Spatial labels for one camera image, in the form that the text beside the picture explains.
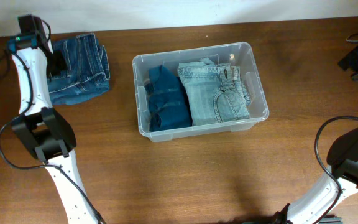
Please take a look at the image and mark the dark blue jeans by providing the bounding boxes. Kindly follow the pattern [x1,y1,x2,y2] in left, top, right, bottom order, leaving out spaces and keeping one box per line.
[48,33,111,105]

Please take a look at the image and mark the light blue jeans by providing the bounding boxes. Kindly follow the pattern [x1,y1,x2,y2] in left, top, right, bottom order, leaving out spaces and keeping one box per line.
[177,58,251,126]

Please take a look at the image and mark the blue shirt bundle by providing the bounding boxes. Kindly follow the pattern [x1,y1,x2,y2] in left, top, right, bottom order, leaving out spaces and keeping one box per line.
[145,65,192,132]

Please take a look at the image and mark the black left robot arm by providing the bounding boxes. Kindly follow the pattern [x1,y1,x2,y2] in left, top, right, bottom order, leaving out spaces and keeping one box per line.
[7,14,104,223]

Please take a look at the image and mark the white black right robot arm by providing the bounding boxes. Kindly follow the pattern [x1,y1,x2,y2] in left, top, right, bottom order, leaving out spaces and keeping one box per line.
[272,116,358,224]

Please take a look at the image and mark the clear plastic storage bin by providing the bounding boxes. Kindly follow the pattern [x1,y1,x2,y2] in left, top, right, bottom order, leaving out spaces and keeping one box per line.
[132,42,269,142]

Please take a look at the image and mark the black left camera cable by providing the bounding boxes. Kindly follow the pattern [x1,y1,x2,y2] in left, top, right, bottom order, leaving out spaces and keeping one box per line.
[0,20,107,224]

